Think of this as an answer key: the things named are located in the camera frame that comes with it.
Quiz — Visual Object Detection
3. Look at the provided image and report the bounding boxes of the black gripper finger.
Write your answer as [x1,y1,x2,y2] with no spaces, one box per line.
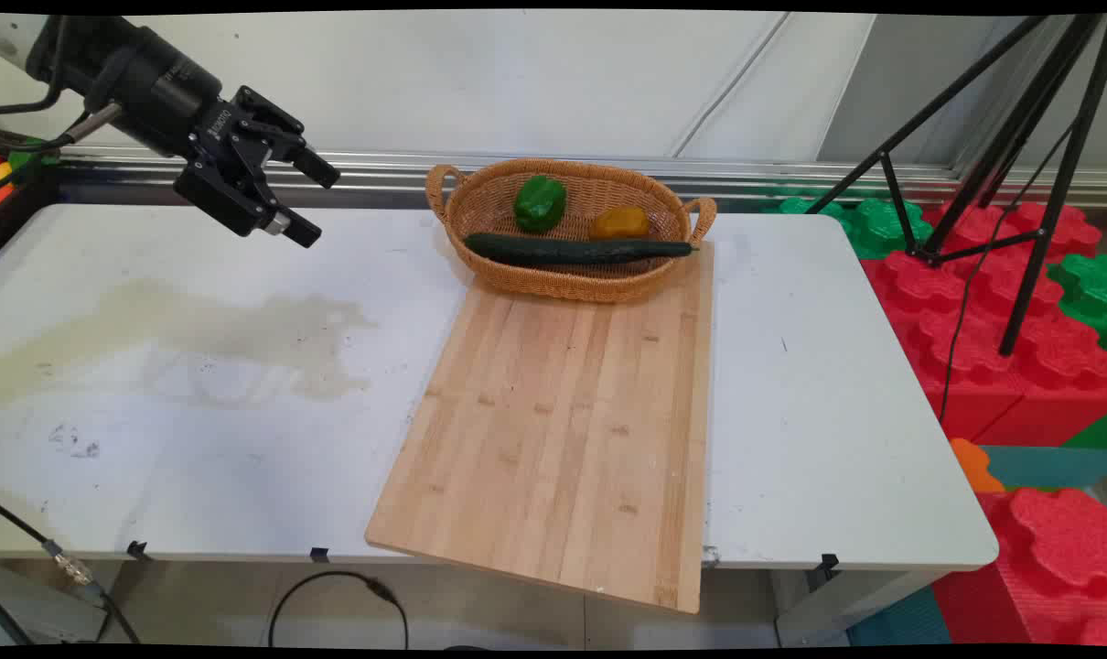
[173,165,323,250]
[231,86,341,190]

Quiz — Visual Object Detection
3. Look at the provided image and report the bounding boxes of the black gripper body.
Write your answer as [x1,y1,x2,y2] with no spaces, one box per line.
[105,27,273,186]

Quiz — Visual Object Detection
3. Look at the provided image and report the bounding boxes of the dark green cucumber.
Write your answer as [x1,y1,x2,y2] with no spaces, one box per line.
[464,232,701,268]

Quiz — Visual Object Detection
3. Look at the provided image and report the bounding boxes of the small green toy block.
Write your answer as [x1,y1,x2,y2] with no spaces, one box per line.
[8,137,60,171]

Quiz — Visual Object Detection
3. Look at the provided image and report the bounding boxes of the green bell pepper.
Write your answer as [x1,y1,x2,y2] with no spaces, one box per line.
[514,175,568,232]

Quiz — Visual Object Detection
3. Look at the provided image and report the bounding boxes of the woven wicker basket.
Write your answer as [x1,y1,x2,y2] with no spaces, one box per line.
[425,157,719,305]

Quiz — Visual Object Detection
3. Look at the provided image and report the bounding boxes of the yellow bell pepper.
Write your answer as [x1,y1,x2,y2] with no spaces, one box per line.
[590,206,650,242]

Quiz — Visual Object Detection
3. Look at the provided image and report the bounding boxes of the bamboo cutting board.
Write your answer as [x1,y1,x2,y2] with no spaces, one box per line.
[364,240,715,616]

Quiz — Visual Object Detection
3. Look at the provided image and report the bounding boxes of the green foam block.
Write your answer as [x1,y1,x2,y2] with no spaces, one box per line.
[778,195,930,260]
[1048,254,1107,351]

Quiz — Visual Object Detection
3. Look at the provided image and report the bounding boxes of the white table leg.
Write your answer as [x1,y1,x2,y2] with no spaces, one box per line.
[773,567,952,646]

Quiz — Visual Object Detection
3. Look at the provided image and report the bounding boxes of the large red foam block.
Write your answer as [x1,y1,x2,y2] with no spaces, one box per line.
[860,249,1107,447]

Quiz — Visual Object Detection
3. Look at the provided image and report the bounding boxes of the black tripod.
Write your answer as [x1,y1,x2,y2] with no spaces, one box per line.
[805,14,1107,358]

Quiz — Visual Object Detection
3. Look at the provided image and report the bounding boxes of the orange foam piece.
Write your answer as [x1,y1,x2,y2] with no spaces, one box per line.
[950,438,1007,495]

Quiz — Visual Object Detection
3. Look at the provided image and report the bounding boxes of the teal foam mat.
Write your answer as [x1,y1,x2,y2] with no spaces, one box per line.
[846,586,952,646]
[979,446,1107,491]

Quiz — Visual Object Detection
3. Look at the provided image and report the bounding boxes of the small green foam piece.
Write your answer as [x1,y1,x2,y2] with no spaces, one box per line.
[1061,414,1107,449]

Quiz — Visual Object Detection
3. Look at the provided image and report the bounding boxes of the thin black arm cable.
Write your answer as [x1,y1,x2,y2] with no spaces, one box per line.
[0,18,126,155]

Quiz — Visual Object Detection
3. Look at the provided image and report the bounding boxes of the black cable with metal connector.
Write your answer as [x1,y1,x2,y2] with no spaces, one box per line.
[0,503,143,644]

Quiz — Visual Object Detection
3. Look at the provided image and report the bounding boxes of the black looped floor cable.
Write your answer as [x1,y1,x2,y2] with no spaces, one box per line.
[268,570,410,649]

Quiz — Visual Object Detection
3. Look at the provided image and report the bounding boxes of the thin black tripod cable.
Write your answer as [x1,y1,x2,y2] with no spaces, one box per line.
[938,119,1078,424]

